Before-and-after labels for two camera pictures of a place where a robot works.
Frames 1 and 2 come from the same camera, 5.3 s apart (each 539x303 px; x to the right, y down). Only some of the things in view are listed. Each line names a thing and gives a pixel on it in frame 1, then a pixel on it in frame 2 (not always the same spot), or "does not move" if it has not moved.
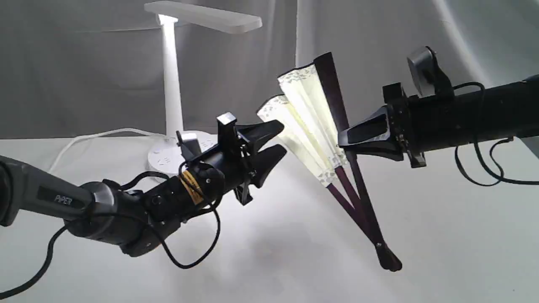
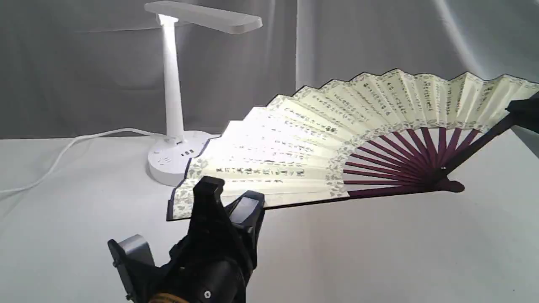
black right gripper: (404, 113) → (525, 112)
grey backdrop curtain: (98, 69) does not move
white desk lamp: (165, 158) does not move
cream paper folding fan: (369, 223) → (384, 134)
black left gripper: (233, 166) → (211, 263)
